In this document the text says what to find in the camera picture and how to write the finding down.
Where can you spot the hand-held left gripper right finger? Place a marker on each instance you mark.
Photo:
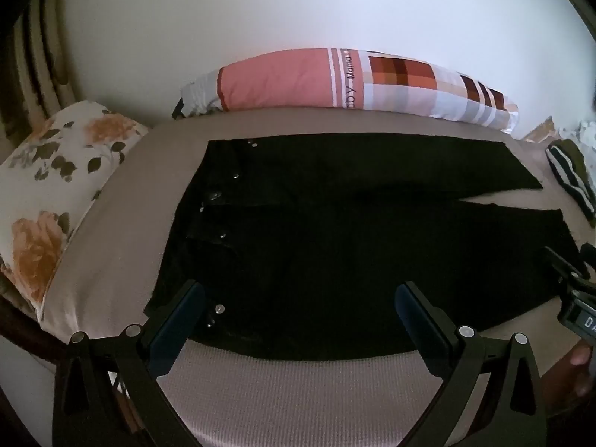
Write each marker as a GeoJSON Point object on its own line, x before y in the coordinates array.
{"type": "Point", "coordinates": [419, 326]}

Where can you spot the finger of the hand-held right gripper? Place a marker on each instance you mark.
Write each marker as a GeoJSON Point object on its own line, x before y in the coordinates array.
{"type": "Point", "coordinates": [565, 267]}

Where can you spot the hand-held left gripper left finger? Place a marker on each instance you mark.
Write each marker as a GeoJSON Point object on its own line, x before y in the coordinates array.
{"type": "Point", "coordinates": [179, 321]}

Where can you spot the black pants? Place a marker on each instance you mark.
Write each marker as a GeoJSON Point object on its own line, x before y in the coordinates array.
{"type": "Point", "coordinates": [326, 242]}

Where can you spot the person's right hand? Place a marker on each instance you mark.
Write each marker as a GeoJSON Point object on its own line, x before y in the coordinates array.
{"type": "Point", "coordinates": [579, 358]}

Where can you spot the striped dark cloth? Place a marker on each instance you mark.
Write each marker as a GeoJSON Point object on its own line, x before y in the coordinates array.
{"type": "Point", "coordinates": [575, 181]}

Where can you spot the white patterned cloth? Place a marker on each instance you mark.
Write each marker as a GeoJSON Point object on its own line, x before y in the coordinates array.
{"type": "Point", "coordinates": [584, 132]}

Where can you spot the beige bed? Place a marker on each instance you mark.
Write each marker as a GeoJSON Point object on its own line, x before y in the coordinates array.
{"type": "Point", "coordinates": [298, 400]}

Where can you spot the white floral pillow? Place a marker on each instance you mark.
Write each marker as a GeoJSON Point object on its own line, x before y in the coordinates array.
{"type": "Point", "coordinates": [51, 186]}

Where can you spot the pink plaid pillow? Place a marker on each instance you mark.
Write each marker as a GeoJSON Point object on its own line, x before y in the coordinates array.
{"type": "Point", "coordinates": [279, 79]}

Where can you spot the striped curtain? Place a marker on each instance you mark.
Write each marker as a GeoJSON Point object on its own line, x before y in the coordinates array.
{"type": "Point", "coordinates": [37, 56]}

